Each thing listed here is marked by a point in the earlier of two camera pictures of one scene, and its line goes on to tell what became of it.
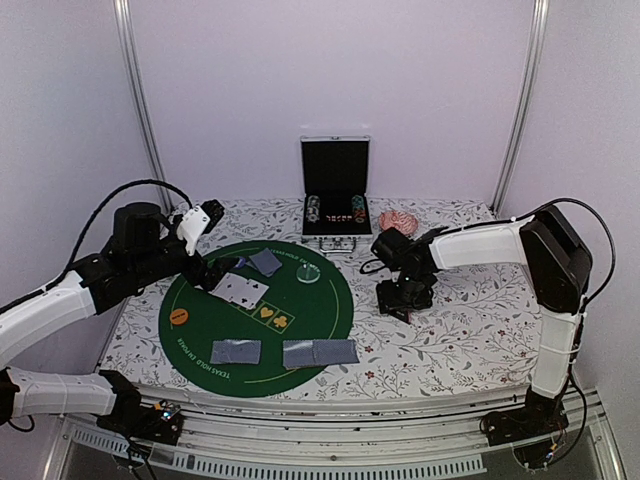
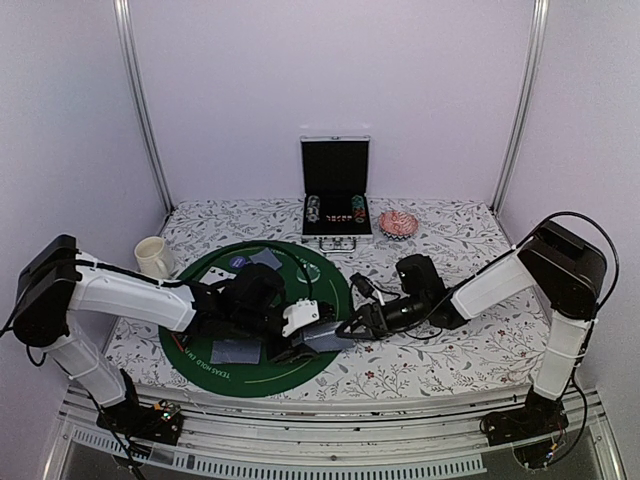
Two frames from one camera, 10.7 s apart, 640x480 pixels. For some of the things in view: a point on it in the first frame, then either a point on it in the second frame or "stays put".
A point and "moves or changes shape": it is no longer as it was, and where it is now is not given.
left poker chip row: [313, 204] stays put
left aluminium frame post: [128, 41] stays put
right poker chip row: [358, 208] stays put
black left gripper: [197, 276] → [294, 354]
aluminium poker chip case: [335, 180] stays put
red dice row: [338, 218] stays put
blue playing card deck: [265, 261] stays put
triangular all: [402, 314] moves or changes shape
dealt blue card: [298, 354] moves or changes shape
